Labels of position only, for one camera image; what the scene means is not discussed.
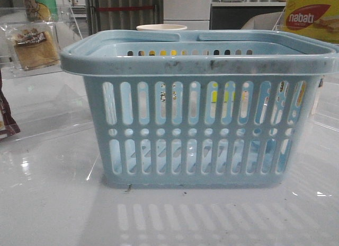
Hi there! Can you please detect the packaged bread slice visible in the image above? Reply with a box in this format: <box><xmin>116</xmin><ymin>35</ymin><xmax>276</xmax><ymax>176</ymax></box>
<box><xmin>3</xmin><ymin>22</ymin><xmax>59</xmax><ymax>71</ymax></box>

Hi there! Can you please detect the white paper cup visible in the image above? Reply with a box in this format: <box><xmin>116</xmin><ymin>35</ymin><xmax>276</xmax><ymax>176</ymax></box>
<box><xmin>136</xmin><ymin>24</ymin><xmax>187</xmax><ymax>31</ymax></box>

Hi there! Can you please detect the brown snack packet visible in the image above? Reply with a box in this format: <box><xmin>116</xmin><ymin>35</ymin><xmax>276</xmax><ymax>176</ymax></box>
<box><xmin>1</xmin><ymin>75</ymin><xmax>21</xmax><ymax>141</ymax></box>

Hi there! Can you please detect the green cartoon poster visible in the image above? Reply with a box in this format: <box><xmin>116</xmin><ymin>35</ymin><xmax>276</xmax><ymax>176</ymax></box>
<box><xmin>23</xmin><ymin>0</ymin><xmax>58</xmax><ymax>22</ymax></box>

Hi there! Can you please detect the yellow nabati wafer box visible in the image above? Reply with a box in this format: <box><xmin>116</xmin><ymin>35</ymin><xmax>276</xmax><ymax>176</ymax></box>
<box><xmin>281</xmin><ymin>0</ymin><xmax>338</xmax><ymax>44</ymax></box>

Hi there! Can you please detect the light blue plastic basket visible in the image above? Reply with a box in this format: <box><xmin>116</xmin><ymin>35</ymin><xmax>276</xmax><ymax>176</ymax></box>
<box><xmin>60</xmin><ymin>30</ymin><xmax>338</xmax><ymax>187</ymax></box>

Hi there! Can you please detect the clear acrylic display stand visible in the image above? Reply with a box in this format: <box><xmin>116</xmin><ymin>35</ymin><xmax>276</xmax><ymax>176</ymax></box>
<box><xmin>1</xmin><ymin>6</ymin><xmax>82</xmax><ymax>79</ymax></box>

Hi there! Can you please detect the white drawer cabinet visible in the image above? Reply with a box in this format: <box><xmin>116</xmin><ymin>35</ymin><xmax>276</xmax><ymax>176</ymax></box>
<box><xmin>163</xmin><ymin>0</ymin><xmax>212</xmax><ymax>30</ymax></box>

